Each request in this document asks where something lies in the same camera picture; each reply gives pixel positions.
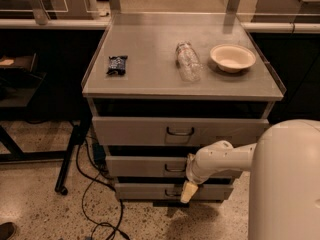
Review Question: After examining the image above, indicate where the white paper bowl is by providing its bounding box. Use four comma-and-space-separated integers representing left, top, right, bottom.
210, 44, 256, 73

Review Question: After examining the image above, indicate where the black metal table frame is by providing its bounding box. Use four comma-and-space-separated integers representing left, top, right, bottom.
0, 53, 93, 196

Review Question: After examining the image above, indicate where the grey top drawer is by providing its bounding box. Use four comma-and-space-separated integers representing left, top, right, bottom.
92, 116, 269, 146

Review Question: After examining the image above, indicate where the grey drawer cabinet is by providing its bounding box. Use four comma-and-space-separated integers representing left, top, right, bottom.
81, 11, 287, 208

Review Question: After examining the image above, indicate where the white horizontal rail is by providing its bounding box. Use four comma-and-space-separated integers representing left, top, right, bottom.
0, 19, 320, 34

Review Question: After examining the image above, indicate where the grey drawer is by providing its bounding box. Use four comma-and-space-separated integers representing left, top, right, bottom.
92, 116, 269, 146
115, 183, 233, 201
105, 155, 243, 179

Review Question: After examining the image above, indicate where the black cable on left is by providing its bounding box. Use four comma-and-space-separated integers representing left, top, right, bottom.
75, 137, 132, 240

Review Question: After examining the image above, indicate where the clear plastic bottle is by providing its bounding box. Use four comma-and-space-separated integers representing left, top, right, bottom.
176, 42, 202, 82

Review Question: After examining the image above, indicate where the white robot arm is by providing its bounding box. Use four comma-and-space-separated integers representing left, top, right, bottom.
180, 119, 320, 240

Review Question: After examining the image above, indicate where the dark snack bar wrapper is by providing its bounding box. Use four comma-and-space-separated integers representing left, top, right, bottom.
107, 55, 128, 76

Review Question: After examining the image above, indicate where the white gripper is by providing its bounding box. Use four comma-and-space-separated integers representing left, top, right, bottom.
180, 153, 210, 204

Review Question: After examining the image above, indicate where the dark shoe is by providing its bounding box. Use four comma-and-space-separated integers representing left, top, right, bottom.
0, 222, 17, 240

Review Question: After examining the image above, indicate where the grey bottom drawer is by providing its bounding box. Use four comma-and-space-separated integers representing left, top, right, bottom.
115, 183, 233, 201

